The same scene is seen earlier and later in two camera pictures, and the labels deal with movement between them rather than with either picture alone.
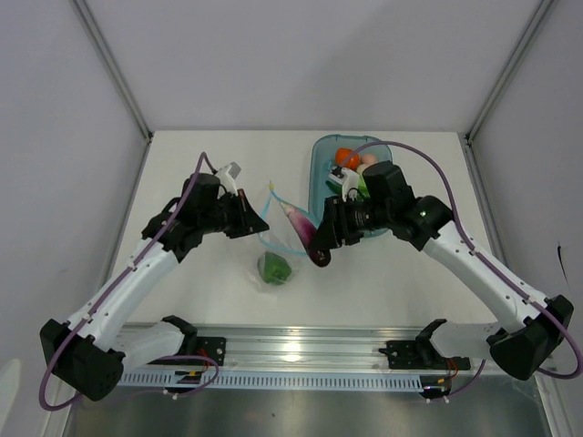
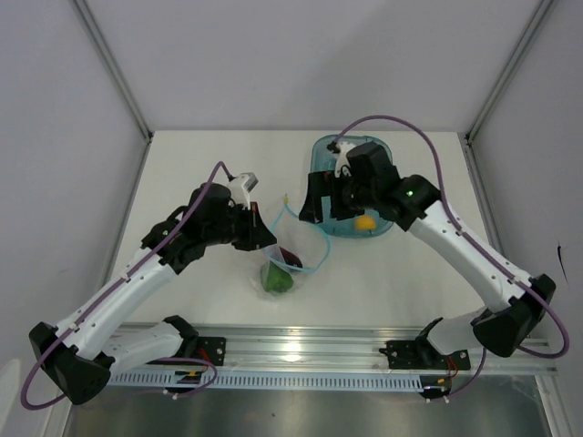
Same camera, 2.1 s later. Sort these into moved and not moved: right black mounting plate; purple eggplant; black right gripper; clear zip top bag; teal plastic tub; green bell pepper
Moved: green bell pepper; black right gripper; clear zip top bag; purple eggplant
Not moved: right black mounting plate; teal plastic tub
